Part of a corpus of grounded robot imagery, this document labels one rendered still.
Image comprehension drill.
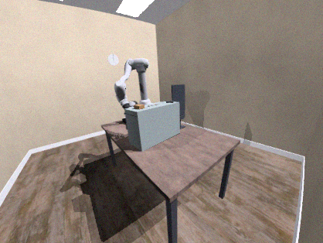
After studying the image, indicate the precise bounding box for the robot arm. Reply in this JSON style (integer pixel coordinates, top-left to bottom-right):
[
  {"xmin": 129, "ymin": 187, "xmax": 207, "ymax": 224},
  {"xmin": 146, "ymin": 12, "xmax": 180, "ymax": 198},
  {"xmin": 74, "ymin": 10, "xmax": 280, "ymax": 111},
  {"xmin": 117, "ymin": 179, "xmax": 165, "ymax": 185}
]
[{"xmin": 114, "ymin": 58, "xmax": 152, "ymax": 108}]

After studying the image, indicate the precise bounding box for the small brown cardboard box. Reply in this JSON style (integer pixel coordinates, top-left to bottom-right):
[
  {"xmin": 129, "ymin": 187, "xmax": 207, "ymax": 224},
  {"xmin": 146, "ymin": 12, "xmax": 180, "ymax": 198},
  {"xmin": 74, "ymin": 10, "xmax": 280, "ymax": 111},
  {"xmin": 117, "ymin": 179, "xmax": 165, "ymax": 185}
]
[{"xmin": 134, "ymin": 104, "xmax": 145, "ymax": 109}]

